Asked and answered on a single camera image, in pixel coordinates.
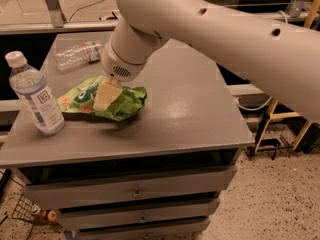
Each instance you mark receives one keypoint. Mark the grey drawer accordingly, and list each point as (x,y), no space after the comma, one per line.
(139,214)
(130,187)
(146,231)

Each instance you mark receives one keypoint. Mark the green rice chip bag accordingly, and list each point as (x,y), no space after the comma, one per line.
(80,100)

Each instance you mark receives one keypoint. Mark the bottom grey drawer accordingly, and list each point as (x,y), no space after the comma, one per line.
(146,231)

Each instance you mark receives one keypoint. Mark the blue labelled plastic water bottle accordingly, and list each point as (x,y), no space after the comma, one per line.
(32,89)

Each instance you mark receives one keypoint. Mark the black wire basket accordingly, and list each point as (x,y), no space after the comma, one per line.
(26,211)

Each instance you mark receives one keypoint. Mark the middle grey drawer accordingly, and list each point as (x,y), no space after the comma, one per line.
(139,214)

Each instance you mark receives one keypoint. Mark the white gripper body with grille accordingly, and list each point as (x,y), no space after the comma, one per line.
(117,68)

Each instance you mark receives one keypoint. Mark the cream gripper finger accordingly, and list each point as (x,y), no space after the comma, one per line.
(107,93)

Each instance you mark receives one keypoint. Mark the clear crushed plastic bottle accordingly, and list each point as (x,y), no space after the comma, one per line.
(78,55)

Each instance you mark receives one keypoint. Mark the top grey drawer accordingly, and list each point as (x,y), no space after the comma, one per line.
(130,187)

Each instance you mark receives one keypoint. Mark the grey drawer cabinet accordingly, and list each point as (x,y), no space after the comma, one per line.
(189,121)

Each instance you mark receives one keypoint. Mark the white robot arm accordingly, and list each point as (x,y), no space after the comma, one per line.
(280,59)

